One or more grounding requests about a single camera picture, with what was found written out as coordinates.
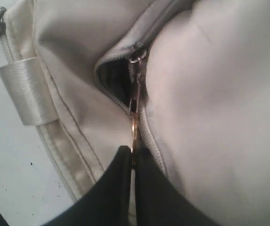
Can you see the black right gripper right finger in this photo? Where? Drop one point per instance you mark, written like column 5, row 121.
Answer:
column 158, row 203

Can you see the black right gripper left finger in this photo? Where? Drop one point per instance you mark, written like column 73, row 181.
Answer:
column 107, row 202

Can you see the cream fabric duffel bag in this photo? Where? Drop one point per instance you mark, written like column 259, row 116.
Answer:
column 187, row 79

